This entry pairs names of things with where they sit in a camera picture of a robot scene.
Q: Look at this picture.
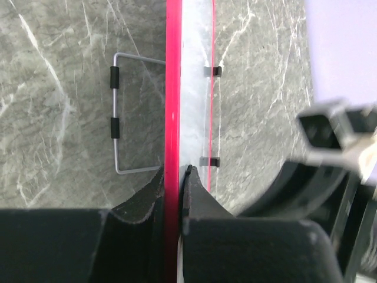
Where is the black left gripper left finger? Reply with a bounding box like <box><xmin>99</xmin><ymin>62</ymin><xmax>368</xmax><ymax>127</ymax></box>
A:
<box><xmin>1</xmin><ymin>169</ymin><xmax>164</xmax><ymax>282</ymax></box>

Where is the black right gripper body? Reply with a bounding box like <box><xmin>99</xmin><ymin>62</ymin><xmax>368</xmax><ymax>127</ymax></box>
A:
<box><xmin>239</xmin><ymin>160</ymin><xmax>376</xmax><ymax>282</ymax></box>

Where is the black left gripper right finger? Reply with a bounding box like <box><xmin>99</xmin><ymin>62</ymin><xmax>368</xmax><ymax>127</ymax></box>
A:
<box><xmin>181</xmin><ymin>166</ymin><xmax>343</xmax><ymax>282</ymax></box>

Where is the red framed whiteboard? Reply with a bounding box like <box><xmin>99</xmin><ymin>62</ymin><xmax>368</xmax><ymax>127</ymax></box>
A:
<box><xmin>163</xmin><ymin>1</ymin><xmax>215</xmax><ymax>282</ymax></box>

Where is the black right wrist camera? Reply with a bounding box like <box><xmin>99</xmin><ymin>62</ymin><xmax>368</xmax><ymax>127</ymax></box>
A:
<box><xmin>296</xmin><ymin>100</ymin><xmax>376</xmax><ymax>171</ymax></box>

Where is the wire whiteboard stand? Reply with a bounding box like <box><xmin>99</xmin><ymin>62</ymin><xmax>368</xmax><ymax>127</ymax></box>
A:
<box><xmin>110</xmin><ymin>52</ymin><xmax>166</xmax><ymax>175</ymax></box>

